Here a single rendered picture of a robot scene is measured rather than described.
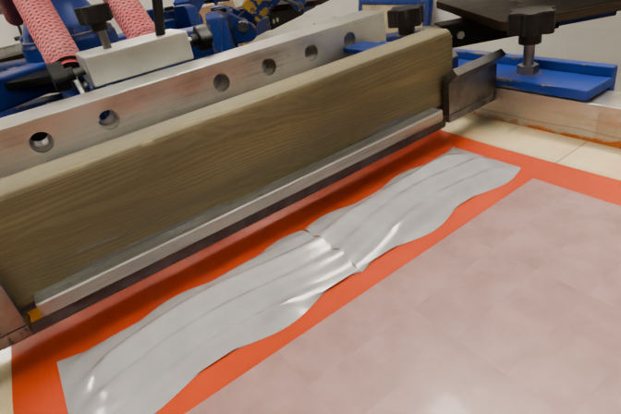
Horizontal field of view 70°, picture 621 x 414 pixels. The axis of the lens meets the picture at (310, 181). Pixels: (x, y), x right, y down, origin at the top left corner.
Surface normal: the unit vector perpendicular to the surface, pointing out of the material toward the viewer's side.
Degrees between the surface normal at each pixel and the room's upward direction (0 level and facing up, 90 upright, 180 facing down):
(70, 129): 90
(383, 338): 0
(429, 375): 0
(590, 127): 90
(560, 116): 90
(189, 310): 33
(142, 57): 90
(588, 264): 0
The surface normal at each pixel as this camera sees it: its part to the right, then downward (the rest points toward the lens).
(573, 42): -0.80, 0.40
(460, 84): 0.58, 0.31
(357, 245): 0.26, -0.63
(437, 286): -0.16, -0.87
